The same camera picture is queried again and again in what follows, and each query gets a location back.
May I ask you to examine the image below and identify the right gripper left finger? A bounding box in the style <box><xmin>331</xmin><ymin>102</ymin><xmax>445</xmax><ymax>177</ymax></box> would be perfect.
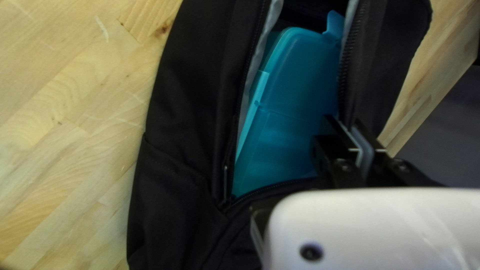
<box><xmin>311</xmin><ymin>114</ymin><xmax>366</xmax><ymax>189</ymax></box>

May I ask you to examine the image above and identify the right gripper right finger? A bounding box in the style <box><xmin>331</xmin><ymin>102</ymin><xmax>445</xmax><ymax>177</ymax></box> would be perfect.
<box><xmin>352</xmin><ymin>118</ymin><xmax>444</xmax><ymax>189</ymax></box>

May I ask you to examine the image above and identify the translucent teal lunch box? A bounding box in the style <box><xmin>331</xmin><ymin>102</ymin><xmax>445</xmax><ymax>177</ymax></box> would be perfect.
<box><xmin>232</xmin><ymin>10</ymin><xmax>346</xmax><ymax>198</ymax></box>

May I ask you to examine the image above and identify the black backpack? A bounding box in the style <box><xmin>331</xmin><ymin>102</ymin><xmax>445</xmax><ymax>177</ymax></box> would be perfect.
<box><xmin>127</xmin><ymin>0</ymin><xmax>434</xmax><ymax>270</ymax></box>

